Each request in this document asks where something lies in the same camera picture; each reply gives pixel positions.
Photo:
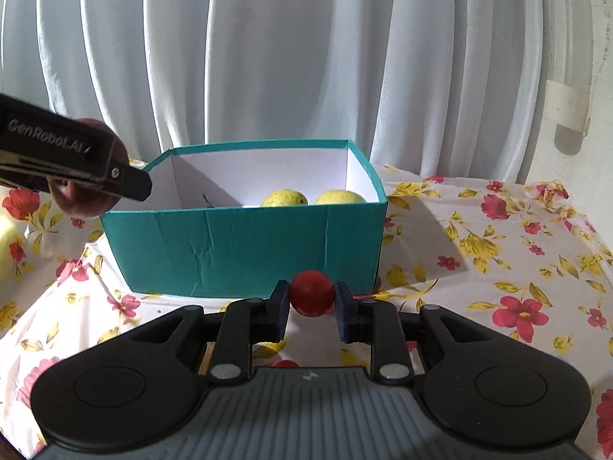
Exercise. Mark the teal cardboard box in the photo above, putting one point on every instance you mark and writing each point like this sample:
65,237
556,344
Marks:
202,232

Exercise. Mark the floral plastic tablecloth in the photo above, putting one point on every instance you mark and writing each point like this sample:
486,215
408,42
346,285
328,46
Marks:
517,259

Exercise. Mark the clear wall tube holder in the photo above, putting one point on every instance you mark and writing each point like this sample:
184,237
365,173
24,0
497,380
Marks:
567,101

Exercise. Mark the red cherry tomato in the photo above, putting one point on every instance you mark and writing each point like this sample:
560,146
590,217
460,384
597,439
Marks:
285,363
311,293

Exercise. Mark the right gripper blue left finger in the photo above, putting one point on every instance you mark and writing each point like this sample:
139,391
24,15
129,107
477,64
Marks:
246,323

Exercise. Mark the white curtain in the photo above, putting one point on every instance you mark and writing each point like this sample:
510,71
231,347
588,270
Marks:
437,87

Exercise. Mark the red apple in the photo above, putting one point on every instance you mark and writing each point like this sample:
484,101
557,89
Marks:
82,202

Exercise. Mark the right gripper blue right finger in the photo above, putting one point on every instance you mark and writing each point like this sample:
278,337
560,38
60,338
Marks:
375,323

